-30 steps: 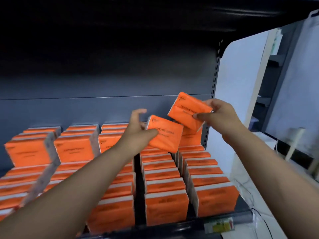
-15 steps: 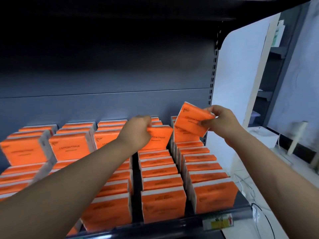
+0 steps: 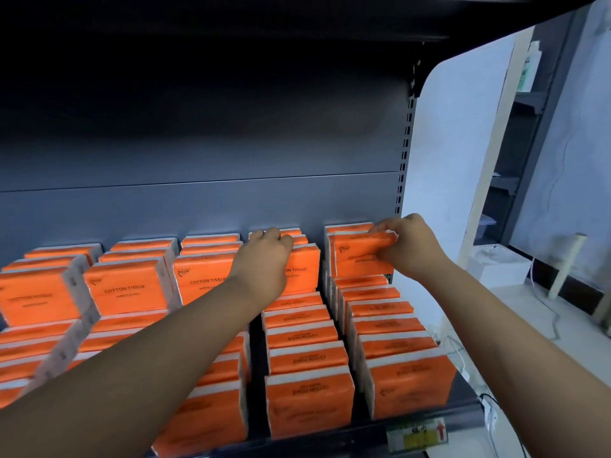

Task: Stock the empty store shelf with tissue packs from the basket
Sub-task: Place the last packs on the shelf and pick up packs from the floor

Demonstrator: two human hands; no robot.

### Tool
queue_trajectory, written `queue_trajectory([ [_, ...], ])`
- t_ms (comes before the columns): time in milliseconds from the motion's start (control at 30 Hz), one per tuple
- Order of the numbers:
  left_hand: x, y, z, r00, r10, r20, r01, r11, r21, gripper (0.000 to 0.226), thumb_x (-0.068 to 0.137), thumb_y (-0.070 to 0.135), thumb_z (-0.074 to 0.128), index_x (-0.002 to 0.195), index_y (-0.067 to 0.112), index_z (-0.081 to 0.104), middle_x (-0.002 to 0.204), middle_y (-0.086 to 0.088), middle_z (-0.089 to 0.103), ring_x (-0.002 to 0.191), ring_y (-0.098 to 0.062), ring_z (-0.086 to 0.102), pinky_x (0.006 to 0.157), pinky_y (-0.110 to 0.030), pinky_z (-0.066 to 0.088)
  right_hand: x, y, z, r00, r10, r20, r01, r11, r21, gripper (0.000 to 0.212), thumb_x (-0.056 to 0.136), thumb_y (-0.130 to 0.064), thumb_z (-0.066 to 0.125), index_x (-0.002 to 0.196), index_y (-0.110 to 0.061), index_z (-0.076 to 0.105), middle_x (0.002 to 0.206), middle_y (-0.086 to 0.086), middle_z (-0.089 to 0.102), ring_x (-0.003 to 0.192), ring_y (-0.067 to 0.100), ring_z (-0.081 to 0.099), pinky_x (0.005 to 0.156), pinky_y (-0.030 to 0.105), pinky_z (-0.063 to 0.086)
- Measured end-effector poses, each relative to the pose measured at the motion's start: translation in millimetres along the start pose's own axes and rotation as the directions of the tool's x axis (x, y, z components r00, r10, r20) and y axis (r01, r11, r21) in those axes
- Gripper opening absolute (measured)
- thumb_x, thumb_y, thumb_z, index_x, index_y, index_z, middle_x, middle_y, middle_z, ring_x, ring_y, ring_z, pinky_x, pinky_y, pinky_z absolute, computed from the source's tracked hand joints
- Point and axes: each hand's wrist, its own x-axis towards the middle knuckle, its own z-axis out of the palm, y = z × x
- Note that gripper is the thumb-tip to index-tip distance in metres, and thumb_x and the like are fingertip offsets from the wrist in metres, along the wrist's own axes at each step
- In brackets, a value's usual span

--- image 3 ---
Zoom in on thin white cable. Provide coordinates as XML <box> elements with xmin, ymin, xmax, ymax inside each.
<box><xmin>527</xmin><ymin>259</ymin><xmax>562</xmax><ymax>341</ymax></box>

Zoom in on green and white bottle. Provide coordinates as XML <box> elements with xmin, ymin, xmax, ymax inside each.
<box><xmin>516</xmin><ymin>41</ymin><xmax>543</xmax><ymax>94</ymax></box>

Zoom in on black cable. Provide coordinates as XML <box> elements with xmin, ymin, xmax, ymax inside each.
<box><xmin>479</xmin><ymin>393</ymin><xmax>528</xmax><ymax>458</ymax></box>

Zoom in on dark grey shelf unit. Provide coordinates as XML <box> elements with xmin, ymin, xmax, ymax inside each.
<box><xmin>0</xmin><ymin>0</ymin><xmax>597</xmax><ymax>458</ymax></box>

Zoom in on person's right hand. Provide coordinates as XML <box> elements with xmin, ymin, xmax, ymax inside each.
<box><xmin>370</xmin><ymin>213</ymin><xmax>450</xmax><ymax>282</ymax></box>

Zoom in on white tube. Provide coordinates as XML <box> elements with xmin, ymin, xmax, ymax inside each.
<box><xmin>548</xmin><ymin>233</ymin><xmax>588</xmax><ymax>301</ymax></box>

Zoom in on white plug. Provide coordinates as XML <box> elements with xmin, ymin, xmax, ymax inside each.
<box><xmin>481</xmin><ymin>396</ymin><xmax>498</xmax><ymax>432</ymax></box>

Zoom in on person's left hand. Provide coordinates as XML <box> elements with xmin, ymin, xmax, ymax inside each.
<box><xmin>228</xmin><ymin>227</ymin><xmax>295</xmax><ymax>308</ymax></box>

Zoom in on white box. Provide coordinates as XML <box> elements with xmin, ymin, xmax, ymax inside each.
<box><xmin>466</xmin><ymin>243</ymin><xmax>533</xmax><ymax>290</ymax></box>

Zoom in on shelf price label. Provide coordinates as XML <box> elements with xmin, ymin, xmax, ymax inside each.
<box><xmin>386</xmin><ymin>418</ymin><xmax>449</xmax><ymax>455</ymax></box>

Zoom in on person's right forearm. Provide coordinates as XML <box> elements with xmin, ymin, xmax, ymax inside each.
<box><xmin>415</xmin><ymin>260</ymin><xmax>611</xmax><ymax>458</ymax></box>

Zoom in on person's left forearm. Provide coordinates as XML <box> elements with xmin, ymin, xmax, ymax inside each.
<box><xmin>0</xmin><ymin>276</ymin><xmax>268</xmax><ymax>458</ymax></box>

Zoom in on white side panel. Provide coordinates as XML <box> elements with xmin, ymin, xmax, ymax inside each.
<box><xmin>391</xmin><ymin>26</ymin><xmax>535</xmax><ymax>330</ymax></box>

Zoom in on rows of orange packets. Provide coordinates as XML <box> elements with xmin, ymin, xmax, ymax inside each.
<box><xmin>0</xmin><ymin>222</ymin><xmax>458</xmax><ymax>458</ymax></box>

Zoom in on grey background shelving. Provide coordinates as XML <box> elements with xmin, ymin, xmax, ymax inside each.
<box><xmin>474</xmin><ymin>4</ymin><xmax>593</xmax><ymax>247</ymax></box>

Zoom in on orange paper tissue packet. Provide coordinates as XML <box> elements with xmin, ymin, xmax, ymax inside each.
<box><xmin>328</xmin><ymin>231</ymin><xmax>399</xmax><ymax>278</ymax></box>
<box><xmin>281</xmin><ymin>243</ymin><xmax>321</xmax><ymax>297</ymax></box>

